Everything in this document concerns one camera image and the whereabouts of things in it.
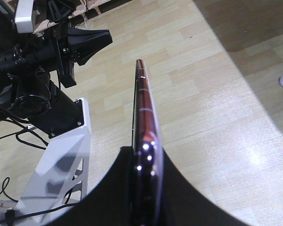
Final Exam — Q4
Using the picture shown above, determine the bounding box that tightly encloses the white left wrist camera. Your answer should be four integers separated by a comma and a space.
15, 0, 35, 33

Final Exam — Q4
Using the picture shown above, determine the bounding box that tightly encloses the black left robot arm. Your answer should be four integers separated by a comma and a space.
0, 22, 131, 226

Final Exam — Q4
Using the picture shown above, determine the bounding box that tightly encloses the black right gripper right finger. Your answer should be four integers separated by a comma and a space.
160, 153, 247, 226

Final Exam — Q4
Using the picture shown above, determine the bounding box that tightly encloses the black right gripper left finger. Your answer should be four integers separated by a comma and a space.
48, 146, 132, 226

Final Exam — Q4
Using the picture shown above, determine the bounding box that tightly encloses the black smartphone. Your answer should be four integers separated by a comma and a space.
131, 59, 164, 226

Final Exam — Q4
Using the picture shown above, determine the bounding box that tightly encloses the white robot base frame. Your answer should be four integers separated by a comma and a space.
0, 98, 92, 226

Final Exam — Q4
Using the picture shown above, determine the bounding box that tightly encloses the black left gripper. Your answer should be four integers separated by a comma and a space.
33, 22, 113, 89

